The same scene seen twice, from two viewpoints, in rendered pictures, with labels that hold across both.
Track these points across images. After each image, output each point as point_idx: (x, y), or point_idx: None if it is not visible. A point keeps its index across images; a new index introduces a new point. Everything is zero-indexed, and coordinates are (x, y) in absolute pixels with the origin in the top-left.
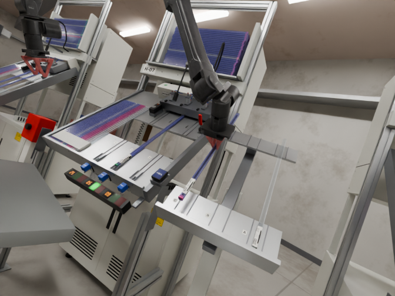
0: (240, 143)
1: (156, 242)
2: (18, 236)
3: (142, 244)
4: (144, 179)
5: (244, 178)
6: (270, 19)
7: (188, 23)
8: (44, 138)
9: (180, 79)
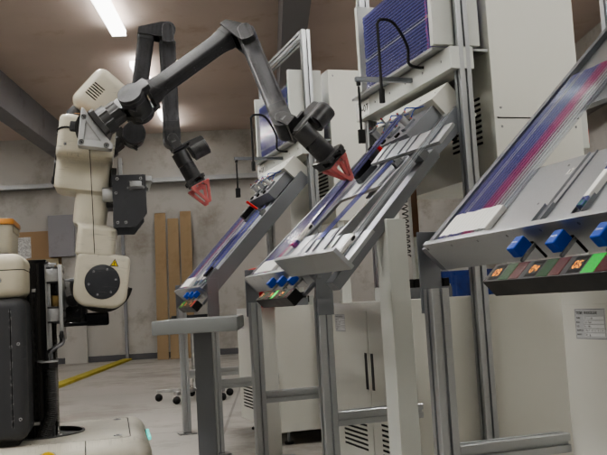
0: (393, 156)
1: None
2: (191, 323)
3: (324, 334)
4: None
5: (395, 199)
6: None
7: (256, 73)
8: (247, 280)
9: (393, 98)
